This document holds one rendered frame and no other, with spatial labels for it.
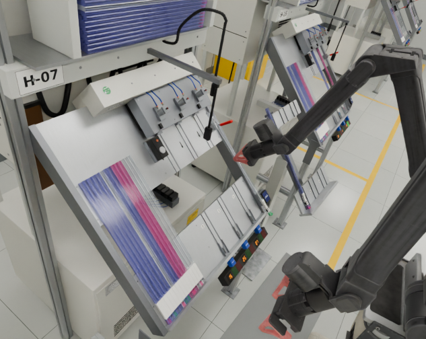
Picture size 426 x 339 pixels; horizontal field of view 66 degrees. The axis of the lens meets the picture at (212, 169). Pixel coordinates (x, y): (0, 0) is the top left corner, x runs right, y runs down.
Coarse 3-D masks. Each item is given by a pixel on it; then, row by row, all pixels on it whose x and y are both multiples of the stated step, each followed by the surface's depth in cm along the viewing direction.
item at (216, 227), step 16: (224, 192) 132; (240, 192) 139; (208, 208) 124; (224, 208) 130; (240, 208) 136; (256, 208) 144; (192, 224) 117; (208, 224) 122; (224, 224) 128; (240, 224) 134; (192, 240) 115; (208, 240) 120; (224, 240) 126; (192, 256) 113; (208, 256) 118; (224, 256) 123; (208, 272) 116; (144, 288) 98
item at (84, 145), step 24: (48, 120) 91; (72, 120) 96; (96, 120) 101; (120, 120) 107; (192, 120) 130; (48, 144) 89; (72, 144) 94; (96, 144) 99; (120, 144) 105; (168, 144) 118; (192, 144) 127; (216, 144) 136; (72, 168) 92; (96, 168) 97; (144, 168) 109; (168, 168) 116; (96, 216) 93
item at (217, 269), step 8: (264, 216) 143; (256, 224) 138; (248, 232) 133; (240, 240) 130; (232, 248) 127; (224, 264) 119; (216, 272) 116; (208, 280) 113; (200, 288) 111; (192, 304) 106; (184, 312) 103; (176, 320) 100; (168, 328) 98
